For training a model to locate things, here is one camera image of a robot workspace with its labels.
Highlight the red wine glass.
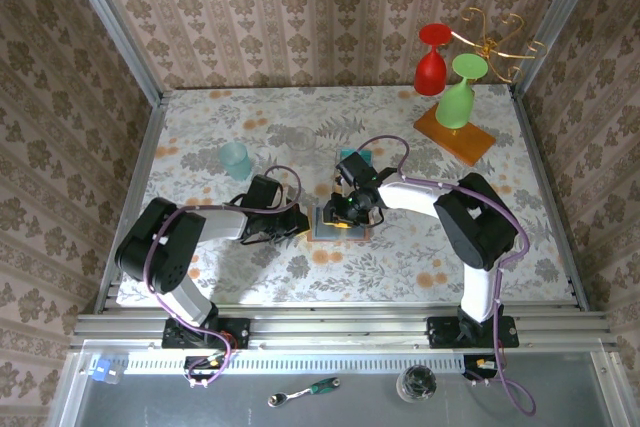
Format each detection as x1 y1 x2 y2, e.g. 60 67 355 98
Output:
413 22 454 97

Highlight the green handled ratchet wrench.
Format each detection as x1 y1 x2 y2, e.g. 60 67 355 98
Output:
267 377 342 408

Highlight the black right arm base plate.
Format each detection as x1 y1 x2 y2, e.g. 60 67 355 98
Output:
427 315 520 349

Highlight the blue plastic connector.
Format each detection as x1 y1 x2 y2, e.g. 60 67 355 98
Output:
89 357 124 384

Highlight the black power connector block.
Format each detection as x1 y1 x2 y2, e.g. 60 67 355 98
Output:
462 354 502 382
183 354 227 382

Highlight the frosted teal cup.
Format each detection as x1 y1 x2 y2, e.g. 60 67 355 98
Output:
218 141 253 182

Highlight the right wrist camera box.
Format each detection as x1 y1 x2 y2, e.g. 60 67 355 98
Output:
333 150 377 189

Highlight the aluminium frame post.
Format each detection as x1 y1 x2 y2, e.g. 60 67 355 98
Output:
509 0 609 98
55 0 169 107

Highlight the green wine glass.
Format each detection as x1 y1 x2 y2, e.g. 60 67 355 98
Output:
434 53 489 129

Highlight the white slotted cable duct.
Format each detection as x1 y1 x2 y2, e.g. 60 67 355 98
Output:
122 354 466 376

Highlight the grey metal shelf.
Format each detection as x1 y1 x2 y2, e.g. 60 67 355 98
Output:
47 339 634 427

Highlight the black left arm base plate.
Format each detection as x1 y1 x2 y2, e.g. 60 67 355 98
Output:
162 317 251 351

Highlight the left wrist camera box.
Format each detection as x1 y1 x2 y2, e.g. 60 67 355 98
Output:
244 174 287 212

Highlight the teal credit card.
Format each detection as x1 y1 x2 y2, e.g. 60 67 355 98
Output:
312 207 335 240
338 147 376 165

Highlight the gold wire glass rack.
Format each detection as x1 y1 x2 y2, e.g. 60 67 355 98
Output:
449 7 547 138

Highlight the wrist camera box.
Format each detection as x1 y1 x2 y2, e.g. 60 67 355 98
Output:
244 174 287 212
333 150 377 189

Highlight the aluminium side rail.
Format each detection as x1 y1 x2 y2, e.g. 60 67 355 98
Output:
508 85 592 312
93 90 171 313

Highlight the orange wooden rack base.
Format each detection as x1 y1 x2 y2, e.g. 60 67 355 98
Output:
413 105 497 167

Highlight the clear glass tumbler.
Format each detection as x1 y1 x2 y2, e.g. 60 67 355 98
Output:
283 125 320 156

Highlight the aluminium mounting rail beam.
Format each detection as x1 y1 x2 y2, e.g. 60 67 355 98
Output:
69 302 621 354

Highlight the round jar of screws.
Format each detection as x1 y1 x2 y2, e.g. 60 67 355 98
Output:
395 365 438 403

